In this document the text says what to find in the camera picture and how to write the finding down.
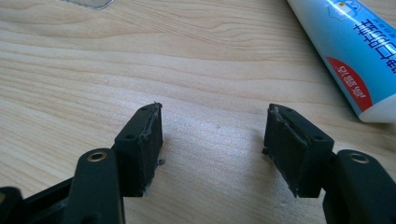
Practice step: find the clear ribbed plastic container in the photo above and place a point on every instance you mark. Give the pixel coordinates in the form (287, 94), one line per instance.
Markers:
(90, 3)

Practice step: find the blue and white toothpaste tube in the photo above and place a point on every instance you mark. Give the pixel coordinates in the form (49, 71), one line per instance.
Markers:
(348, 46)

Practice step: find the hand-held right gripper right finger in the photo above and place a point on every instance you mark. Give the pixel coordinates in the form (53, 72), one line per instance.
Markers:
(292, 155)

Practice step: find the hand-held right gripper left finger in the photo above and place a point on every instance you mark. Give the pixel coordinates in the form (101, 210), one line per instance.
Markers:
(137, 161)

